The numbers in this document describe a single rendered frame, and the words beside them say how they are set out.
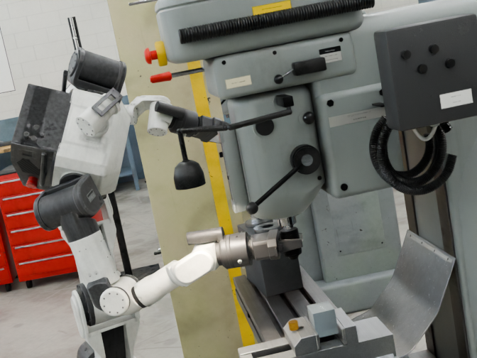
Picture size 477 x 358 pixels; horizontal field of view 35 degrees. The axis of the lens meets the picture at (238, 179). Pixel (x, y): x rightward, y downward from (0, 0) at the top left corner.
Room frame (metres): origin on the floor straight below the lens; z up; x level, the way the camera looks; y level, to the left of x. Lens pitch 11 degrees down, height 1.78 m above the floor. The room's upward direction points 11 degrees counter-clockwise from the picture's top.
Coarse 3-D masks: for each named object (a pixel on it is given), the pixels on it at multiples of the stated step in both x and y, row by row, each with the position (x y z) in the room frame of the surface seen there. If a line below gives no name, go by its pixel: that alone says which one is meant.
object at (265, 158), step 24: (264, 96) 1.81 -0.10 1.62; (240, 120) 1.82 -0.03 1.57; (288, 120) 1.81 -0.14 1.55; (240, 144) 1.84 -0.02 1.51; (264, 144) 1.80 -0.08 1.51; (288, 144) 1.81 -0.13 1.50; (312, 144) 1.82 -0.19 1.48; (264, 168) 1.80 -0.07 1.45; (288, 168) 1.81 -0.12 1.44; (264, 192) 1.81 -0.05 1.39; (288, 192) 1.81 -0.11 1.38; (312, 192) 1.83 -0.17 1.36; (264, 216) 1.84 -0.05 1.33; (288, 216) 1.84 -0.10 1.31
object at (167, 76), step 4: (196, 68) 1.98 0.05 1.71; (200, 68) 1.98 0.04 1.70; (164, 72) 1.97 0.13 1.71; (168, 72) 1.97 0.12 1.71; (176, 72) 1.98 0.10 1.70; (180, 72) 1.97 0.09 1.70; (184, 72) 1.98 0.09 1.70; (188, 72) 1.98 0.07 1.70; (192, 72) 1.98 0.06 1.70; (196, 72) 1.98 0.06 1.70; (152, 76) 1.97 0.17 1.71; (156, 76) 1.96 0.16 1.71; (160, 76) 1.96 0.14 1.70; (164, 76) 1.96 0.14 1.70; (168, 76) 1.96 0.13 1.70; (172, 76) 1.97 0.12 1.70; (176, 76) 1.97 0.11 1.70; (152, 80) 1.96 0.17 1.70; (156, 80) 1.96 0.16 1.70; (160, 80) 1.97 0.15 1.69; (164, 80) 1.97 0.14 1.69; (168, 80) 1.97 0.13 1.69
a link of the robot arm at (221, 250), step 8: (192, 232) 1.93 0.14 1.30; (200, 232) 1.92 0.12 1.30; (208, 232) 1.91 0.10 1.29; (216, 232) 1.91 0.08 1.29; (192, 240) 1.92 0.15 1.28; (200, 240) 1.92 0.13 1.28; (208, 240) 1.91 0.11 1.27; (216, 240) 1.92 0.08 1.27; (224, 240) 1.90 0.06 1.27; (200, 248) 1.90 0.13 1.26; (208, 248) 1.90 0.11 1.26; (216, 248) 1.90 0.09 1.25; (224, 248) 1.89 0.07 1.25; (216, 256) 1.90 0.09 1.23; (224, 256) 1.88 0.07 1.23; (216, 264) 1.90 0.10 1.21; (224, 264) 1.89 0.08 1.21; (232, 264) 1.89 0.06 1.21
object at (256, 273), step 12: (240, 228) 2.38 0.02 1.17; (252, 228) 2.34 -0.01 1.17; (264, 228) 2.26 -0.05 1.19; (276, 228) 2.24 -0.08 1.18; (252, 264) 2.31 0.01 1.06; (264, 264) 2.21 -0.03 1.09; (276, 264) 2.22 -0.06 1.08; (288, 264) 2.23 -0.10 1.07; (252, 276) 2.34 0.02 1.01; (264, 276) 2.21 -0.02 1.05; (276, 276) 2.22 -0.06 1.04; (288, 276) 2.23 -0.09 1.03; (300, 276) 2.23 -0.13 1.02; (264, 288) 2.22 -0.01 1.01; (276, 288) 2.22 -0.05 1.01; (288, 288) 2.22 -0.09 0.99
